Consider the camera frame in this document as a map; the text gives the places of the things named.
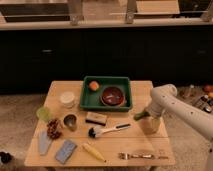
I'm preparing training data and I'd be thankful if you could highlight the green pepper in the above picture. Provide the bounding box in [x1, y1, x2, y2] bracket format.
[133, 111, 150, 121]

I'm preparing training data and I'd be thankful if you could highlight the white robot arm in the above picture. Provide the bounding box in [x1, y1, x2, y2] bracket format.
[145, 84, 213, 171]

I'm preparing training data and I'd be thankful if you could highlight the white cup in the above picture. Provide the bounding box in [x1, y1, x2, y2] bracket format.
[60, 92, 75, 108]

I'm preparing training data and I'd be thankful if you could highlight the bunch of dark grapes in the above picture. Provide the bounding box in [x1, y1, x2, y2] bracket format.
[47, 119, 62, 140]

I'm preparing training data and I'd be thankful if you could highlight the blue sponge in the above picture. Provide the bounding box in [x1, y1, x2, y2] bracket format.
[55, 140, 77, 164]

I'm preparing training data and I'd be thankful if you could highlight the light green cup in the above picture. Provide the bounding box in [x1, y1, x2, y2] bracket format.
[36, 107, 50, 122]

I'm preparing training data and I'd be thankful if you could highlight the grey spatula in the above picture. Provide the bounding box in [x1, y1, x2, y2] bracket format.
[38, 131, 52, 155]

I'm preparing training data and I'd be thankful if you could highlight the metal fork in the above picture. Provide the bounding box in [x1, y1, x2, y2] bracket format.
[118, 153, 168, 160]

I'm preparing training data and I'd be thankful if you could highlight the orange fruit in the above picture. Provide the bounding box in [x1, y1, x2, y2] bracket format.
[89, 81, 100, 91]

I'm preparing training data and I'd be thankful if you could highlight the wooden block sponge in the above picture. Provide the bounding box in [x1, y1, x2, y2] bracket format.
[85, 112, 107, 126]

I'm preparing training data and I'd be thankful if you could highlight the black and white brush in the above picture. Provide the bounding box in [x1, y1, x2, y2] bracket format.
[88, 124, 131, 138]

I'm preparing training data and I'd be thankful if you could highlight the dark object on floor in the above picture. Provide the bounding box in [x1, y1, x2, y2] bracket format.
[0, 151, 12, 164]

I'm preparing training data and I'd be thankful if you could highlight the metal cup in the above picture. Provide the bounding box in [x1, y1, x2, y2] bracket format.
[63, 114, 77, 131]

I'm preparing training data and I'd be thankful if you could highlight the green plastic tray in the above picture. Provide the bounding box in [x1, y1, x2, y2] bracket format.
[80, 76, 133, 112]

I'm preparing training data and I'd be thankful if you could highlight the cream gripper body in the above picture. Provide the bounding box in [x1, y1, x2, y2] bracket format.
[141, 116, 160, 135]

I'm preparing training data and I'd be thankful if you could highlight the brown wooden bowl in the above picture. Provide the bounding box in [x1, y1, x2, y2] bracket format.
[100, 86, 125, 106]

